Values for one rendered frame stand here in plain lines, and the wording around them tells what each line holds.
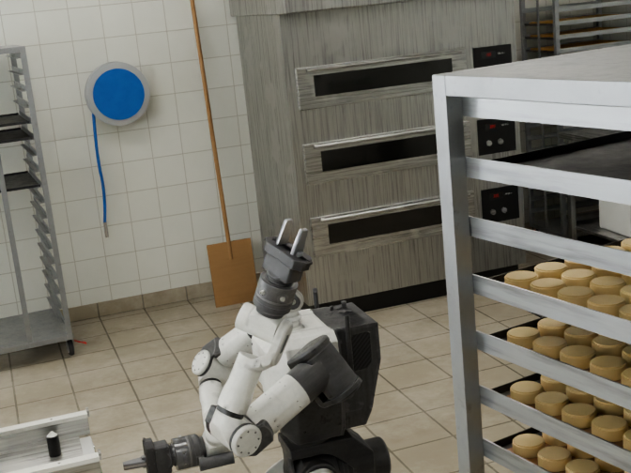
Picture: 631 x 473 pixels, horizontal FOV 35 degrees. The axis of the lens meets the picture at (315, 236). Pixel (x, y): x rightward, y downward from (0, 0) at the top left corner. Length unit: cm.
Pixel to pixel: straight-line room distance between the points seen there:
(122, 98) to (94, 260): 109
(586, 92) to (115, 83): 532
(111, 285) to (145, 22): 174
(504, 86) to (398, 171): 471
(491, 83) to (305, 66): 444
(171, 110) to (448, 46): 185
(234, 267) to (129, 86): 135
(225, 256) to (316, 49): 159
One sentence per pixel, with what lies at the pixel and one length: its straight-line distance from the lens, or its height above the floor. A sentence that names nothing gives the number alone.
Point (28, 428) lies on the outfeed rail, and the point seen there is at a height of 89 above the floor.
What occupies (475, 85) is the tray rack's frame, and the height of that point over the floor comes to 181.
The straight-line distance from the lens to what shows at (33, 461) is 275.
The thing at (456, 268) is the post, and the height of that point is 153.
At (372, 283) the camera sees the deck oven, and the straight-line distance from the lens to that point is 611.
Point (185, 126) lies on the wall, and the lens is 664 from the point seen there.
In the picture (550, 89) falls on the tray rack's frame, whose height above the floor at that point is 181.
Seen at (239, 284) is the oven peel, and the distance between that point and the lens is 661.
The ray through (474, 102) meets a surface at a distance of 144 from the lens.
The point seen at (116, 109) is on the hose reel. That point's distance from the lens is 641.
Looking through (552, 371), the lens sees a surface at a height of 141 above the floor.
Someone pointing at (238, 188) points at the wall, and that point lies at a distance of 678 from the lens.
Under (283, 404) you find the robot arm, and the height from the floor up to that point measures 103.
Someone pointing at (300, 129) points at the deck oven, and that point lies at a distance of 578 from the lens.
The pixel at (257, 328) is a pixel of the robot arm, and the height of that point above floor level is 123.
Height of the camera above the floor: 195
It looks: 14 degrees down
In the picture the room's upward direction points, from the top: 6 degrees counter-clockwise
